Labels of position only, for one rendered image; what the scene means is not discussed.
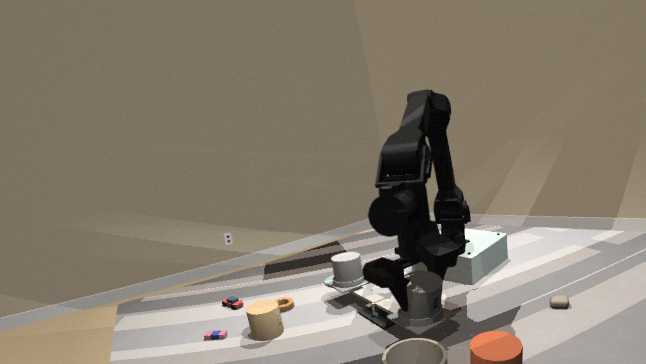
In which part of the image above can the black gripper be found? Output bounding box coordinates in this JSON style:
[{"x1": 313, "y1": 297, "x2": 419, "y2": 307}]
[{"x1": 363, "y1": 216, "x2": 436, "y2": 312}]

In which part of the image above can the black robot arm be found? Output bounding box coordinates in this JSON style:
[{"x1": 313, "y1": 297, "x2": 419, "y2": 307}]
[{"x1": 368, "y1": 89, "x2": 471, "y2": 273}]

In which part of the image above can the pink eraser with blue sleeve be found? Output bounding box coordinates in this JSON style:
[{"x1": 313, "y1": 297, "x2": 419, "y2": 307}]
[{"x1": 204, "y1": 330, "x2": 227, "y2": 340}]

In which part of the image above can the small red toy car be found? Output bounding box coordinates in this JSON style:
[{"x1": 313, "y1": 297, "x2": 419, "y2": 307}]
[{"x1": 222, "y1": 296, "x2": 244, "y2": 310}]

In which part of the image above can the small grey pebble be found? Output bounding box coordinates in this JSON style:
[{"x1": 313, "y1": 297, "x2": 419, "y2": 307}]
[{"x1": 549, "y1": 295, "x2": 569, "y2": 309}]

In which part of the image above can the tan cylinder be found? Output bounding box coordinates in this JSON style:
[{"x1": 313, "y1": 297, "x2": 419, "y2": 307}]
[{"x1": 246, "y1": 299, "x2": 284, "y2": 341}]

